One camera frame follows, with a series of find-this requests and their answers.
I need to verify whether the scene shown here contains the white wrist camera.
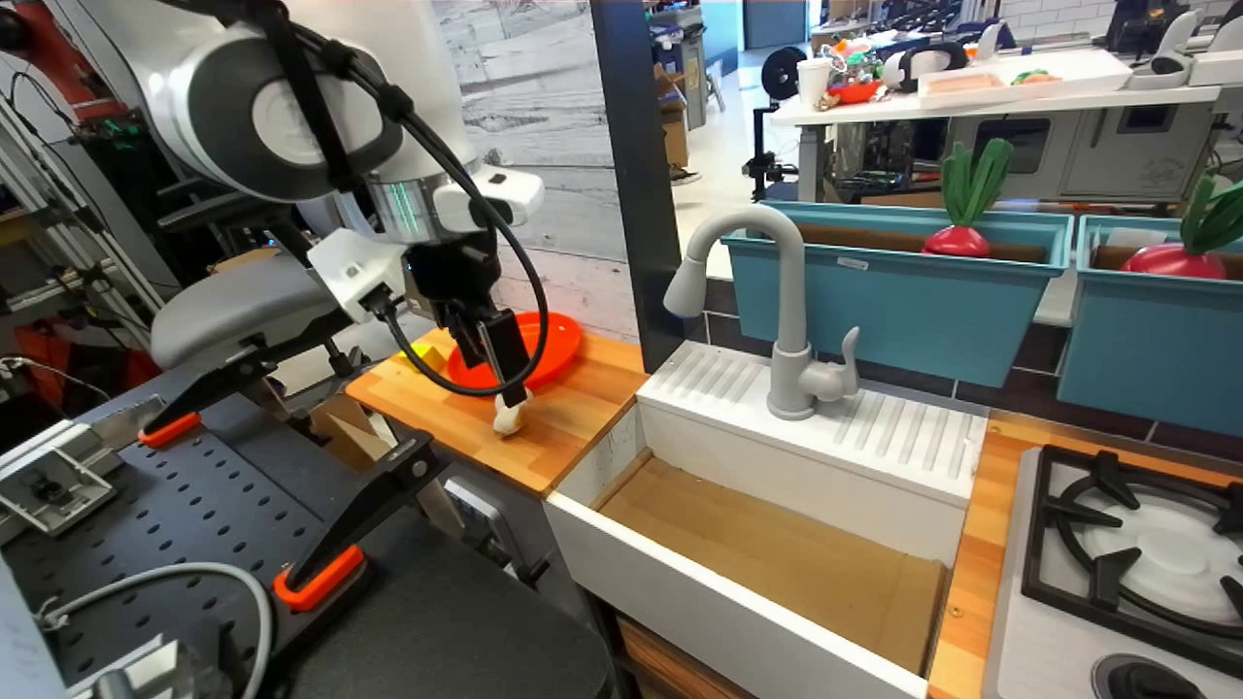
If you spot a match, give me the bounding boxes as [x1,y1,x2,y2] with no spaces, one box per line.
[432,168,549,241]

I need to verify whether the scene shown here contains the grey wood-look backsplash panel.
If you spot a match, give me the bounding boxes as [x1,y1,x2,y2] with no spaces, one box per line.
[422,0,649,349]

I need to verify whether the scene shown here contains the teal planter box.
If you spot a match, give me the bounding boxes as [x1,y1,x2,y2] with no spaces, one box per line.
[1053,210,1243,443]
[720,197,1081,393]

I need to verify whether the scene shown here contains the black vertical frame post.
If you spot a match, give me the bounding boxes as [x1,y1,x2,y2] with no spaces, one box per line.
[585,0,689,378]

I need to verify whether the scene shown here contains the grey cable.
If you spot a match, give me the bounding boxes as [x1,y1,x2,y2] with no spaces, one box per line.
[34,559,281,699]

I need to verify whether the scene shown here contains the black clamp with orange handle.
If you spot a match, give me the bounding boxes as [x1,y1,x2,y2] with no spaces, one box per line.
[131,336,282,454]
[268,433,449,619]

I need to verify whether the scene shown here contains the grey toy faucet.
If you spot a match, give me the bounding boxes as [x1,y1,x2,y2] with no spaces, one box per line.
[659,203,867,422]

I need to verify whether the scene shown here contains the white toy sink basin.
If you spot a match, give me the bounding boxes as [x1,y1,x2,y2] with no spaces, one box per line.
[540,336,994,699]

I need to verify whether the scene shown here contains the yellow block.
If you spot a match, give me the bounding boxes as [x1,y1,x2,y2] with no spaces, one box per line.
[408,326,457,369]

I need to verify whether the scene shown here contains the metal bracket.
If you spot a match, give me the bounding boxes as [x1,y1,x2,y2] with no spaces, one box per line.
[0,443,120,538]

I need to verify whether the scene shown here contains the red toy radish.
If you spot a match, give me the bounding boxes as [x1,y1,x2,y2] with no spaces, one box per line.
[917,131,1023,261]
[1117,171,1243,285]

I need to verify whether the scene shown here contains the toy gas stove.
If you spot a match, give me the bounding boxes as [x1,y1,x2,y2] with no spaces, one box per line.
[988,439,1243,699]

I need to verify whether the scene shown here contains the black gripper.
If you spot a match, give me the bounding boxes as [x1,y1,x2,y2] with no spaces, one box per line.
[400,229,535,410]

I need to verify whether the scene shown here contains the grey padded chair seat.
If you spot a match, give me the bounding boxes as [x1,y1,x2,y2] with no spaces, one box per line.
[142,250,343,378]

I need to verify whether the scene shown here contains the red round plate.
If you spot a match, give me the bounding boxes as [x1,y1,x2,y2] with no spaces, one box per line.
[441,308,589,401]

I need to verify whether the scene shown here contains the black perforated mounting board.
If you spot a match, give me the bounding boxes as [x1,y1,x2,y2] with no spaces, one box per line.
[0,383,441,699]

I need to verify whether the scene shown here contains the small white toy object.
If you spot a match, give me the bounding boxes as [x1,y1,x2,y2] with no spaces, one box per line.
[488,396,533,439]

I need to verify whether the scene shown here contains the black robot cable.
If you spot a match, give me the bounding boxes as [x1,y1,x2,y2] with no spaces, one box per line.
[255,0,554,401]

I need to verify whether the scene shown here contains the white background table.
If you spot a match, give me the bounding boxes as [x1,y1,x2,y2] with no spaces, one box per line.
[765,75,1229,204]

